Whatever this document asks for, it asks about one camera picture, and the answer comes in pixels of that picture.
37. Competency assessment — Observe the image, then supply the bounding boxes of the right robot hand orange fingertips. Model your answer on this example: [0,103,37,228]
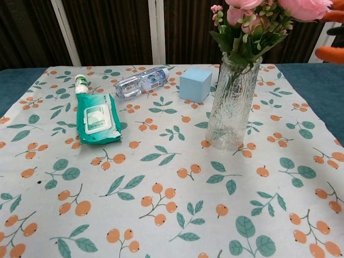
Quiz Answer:
[314,0,344,65]

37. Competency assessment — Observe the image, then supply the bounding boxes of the clear textured glass vase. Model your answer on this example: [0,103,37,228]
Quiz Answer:
[205,52,263,151]

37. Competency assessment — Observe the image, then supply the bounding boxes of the small white green bottle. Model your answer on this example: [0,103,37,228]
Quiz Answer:
[74,74,89,95]

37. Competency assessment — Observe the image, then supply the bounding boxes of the pink artificial rose bouquet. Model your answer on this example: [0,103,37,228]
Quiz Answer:
[209,0,334,92]

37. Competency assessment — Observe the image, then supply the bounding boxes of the green wet wipes pack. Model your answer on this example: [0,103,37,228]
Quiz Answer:
[76,92,123,145]

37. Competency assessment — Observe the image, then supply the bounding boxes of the clear plastic water bottle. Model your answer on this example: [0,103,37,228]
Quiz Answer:
[114,66,170,99]

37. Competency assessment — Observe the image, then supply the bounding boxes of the light blue cube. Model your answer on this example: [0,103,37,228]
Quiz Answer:
[178,67,213,103]

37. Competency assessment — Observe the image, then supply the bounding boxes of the white partition frame post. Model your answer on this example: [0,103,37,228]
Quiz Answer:
[51,0,82,67]
[148,0,166,66]

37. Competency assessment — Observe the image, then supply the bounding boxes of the floral print tablecloth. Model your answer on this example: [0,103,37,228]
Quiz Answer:
[0,63,344,258]

